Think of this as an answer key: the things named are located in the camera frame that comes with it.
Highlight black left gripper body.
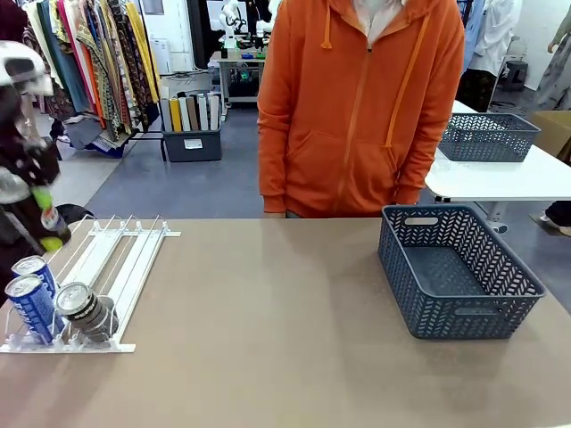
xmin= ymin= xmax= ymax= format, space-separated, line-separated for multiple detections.
xmin=0 ymin=86 xmax=62 ymax=189

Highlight blue drink can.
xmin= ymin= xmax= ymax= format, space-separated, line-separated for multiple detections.
xmin=41 ymin=206 xmax=70 ymax=240
xmin=11 ymin=255 xmax=60 ymax=295
xmin=4 ymin=274 xmax=66 ymax=346

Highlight black round seat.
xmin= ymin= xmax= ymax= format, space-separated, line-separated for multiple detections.
xmin=53 ymin=203 xmax=97 ymax=222

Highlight fabric pile on floor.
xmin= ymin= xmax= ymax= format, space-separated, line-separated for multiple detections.
xmin=64 ymin=114 xmax=136 ymax=160

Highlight black and grey drink can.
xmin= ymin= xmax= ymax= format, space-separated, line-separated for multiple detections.
xmin=54 ymin=282 xmax=120 ymax=345

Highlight clothes rack with garments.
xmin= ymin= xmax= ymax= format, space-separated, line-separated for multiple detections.
xmin=21 ymin=0 xmax=161 ymax=137

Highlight dark red garment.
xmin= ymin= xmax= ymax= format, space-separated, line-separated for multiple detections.
xmin=0 ymin=0 xmax=30 ymax=44

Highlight grey storage bin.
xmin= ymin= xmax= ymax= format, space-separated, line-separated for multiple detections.
xmin=160 ymin=91 xmax=223 ymax=163

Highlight white roll with black cap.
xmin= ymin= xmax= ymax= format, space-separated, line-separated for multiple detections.
xmin=177 ymin=92 xmax=191 ymax=133

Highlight white air purifier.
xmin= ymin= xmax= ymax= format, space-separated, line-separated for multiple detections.
xmin=149 ymin=37 xmax=173 ymax=77

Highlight brown material roll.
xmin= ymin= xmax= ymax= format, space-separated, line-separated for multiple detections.
xmin=186 ymin=95 xmax=200 ymax=132

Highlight light grey material roll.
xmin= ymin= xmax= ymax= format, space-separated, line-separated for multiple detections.
xmin=196 ymin=94 xmax=210 ymax=132

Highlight beige material roll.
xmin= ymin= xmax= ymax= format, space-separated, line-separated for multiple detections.
xmin=207 ymin=93 xmax=221 ymax=132

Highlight background workbench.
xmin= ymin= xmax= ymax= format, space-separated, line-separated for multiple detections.
xmin=209 ymin=47 xmax=269 ymax=121

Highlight person in orange hoodie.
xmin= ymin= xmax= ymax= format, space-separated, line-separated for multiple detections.
xmin=257 ymin=0 xmax=466 ymax=219

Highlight blue-grey woven plastic basket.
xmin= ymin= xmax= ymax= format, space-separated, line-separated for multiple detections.
xmin=377 ymin=204 xmax=548 ymax=341
xmin=439 ymin=112 xmax=542 ymax=163

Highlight white table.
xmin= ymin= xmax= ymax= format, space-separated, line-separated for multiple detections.
xmin=423 ymin=100 xmax=571 ymax=224

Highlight white hanging coat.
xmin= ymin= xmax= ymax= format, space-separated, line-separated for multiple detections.
xmin=463 ymin=0 xmax=519 ymax=78

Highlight dark plastic stool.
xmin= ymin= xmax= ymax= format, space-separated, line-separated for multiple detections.
xmin=505 ymin=60 xmax=530 ymax=93

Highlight cardboard box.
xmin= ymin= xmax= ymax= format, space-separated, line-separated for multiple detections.
xmin=530 ymin=110 xmax=571 ymax=164

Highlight white wire can dispenser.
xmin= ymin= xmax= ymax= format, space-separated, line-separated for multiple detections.
xmin=0 ymin=214 xmax=183 ymax=356

